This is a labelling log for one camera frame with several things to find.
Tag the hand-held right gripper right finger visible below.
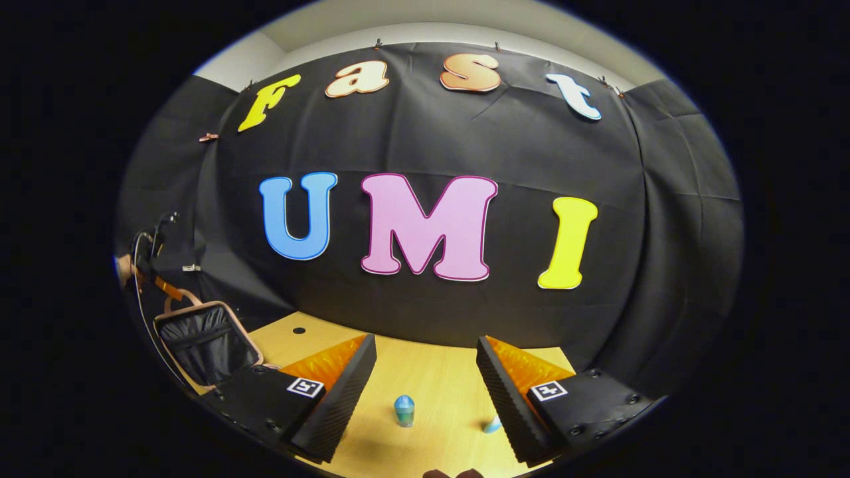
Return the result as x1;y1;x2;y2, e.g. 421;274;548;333
475;335;665;467

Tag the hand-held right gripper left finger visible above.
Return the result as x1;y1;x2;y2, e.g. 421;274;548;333
198;333;378;465

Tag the pink suitcase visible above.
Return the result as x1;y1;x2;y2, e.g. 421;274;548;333
153;289;265;392

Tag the black backdrop cloth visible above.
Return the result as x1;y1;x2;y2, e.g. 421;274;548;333
116;41;744;399

